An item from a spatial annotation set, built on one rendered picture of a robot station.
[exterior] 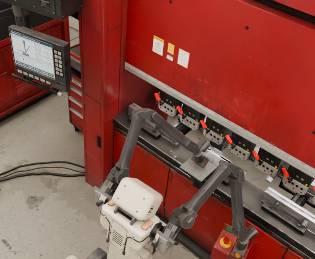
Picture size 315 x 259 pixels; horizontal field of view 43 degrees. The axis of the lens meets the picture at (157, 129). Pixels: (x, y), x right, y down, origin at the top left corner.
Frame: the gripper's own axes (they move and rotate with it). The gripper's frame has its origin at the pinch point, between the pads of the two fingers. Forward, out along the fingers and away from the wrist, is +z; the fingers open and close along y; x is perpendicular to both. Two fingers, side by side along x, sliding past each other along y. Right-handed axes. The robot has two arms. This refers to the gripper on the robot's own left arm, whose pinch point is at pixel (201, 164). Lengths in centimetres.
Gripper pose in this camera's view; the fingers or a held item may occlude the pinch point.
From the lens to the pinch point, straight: 267.5
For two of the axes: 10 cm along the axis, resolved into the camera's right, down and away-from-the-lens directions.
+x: -6.2, 7.6, -2.1
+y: -7.5, -4.9, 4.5
